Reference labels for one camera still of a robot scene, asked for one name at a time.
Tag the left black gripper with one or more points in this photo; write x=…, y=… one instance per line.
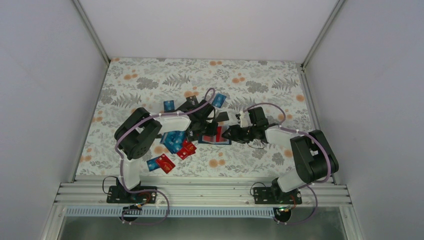
x=212, y=131

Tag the black card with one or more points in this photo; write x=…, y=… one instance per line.
x=192, y=100
x=222, y=117

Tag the blue card upper left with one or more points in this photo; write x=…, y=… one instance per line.
x=169, y=106

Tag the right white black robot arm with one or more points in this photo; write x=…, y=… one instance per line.
x=314, y=159

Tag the right aluminium frame post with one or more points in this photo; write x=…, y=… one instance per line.
x=323, y=32

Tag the aluminium corner frame post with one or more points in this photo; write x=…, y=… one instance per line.
x=91, y=31

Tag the red VIP card front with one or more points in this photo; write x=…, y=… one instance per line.
x=186, y=150

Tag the aluminium mounting rail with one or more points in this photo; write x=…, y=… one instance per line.
x=197, y=191

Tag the blue card front bottom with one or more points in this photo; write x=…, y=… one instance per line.
x=152, y=164

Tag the red card left pile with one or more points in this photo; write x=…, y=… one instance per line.
x=165, y=163

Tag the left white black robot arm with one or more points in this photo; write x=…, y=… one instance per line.
x=139, y=131

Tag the blue card left pile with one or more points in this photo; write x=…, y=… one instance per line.
x=173, y=141

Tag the light blue card far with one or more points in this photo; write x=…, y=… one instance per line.
x=219, y=100

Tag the floral patterned table mat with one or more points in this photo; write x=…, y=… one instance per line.
x=131, y=83

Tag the dark blue card holder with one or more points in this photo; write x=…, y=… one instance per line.
x=211, y=139

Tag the black card top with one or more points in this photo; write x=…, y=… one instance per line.
x=192, y=100

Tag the perforated grey cable duct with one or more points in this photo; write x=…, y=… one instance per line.
x=172, y=212

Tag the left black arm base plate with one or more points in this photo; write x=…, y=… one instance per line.
x=118, y=195

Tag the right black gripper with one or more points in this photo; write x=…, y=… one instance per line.
x=235, y=134

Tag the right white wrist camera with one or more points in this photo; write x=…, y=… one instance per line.
x=242, y=118

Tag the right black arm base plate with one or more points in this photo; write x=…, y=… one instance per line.
x=272, y=196

